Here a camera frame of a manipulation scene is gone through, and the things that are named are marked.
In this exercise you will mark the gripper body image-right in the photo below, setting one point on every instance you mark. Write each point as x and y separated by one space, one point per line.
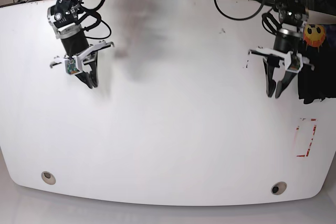
287 40

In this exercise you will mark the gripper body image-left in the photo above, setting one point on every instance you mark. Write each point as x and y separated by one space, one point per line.
75 44

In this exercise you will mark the black t-shirt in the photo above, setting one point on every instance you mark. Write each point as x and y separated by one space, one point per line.
317 80

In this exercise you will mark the red tape rectangle marking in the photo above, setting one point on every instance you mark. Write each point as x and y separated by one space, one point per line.
304 135

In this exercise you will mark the black arm cable image-right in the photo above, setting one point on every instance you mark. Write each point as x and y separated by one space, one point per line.
242 6

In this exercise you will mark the right table cable grommet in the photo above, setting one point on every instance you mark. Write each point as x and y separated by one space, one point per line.
278 188

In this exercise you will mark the table cable grommet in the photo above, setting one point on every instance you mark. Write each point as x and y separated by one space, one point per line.
278 188
48 178

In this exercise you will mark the left table cable grommet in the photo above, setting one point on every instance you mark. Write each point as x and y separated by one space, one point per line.
48 178

